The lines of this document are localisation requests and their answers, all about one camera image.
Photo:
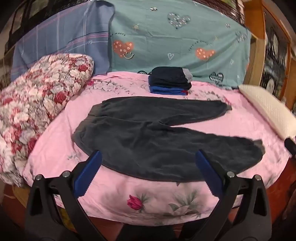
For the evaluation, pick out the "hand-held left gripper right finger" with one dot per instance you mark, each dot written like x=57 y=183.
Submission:
x=207 y=172

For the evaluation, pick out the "blue plaid blanket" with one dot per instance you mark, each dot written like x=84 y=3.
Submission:
x=57 y=34

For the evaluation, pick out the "folded grey cloth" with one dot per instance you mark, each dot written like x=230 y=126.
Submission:
x=188 y=74

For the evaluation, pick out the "red white floral quilt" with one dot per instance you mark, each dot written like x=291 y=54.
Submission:
x=34 y=104

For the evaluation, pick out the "dark carved bed frame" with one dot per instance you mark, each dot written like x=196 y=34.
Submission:
x=222 y=11

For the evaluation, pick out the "pink floral bed sheet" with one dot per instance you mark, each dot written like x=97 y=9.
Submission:
x=161 y=199

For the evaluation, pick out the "wooden cabinet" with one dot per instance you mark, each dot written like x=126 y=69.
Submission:
x=256 y=27

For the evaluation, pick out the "folded black pants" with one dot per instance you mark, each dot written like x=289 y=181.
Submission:
x=166 y=77

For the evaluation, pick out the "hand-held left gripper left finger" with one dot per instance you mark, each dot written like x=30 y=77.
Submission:
x=89 y=172

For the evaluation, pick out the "folded blue pants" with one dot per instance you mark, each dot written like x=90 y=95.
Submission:
x=161 y=90

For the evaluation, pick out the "dark grey striped pants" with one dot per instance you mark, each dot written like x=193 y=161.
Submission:
x=138 y=139

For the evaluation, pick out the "white textured pillow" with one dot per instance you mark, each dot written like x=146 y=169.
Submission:
x=268 y=109

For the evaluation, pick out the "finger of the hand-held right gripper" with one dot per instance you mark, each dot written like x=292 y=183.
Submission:
x=291 y=147

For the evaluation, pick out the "teal heart-print blanket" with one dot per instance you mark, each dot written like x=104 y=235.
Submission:
x=173 y=41

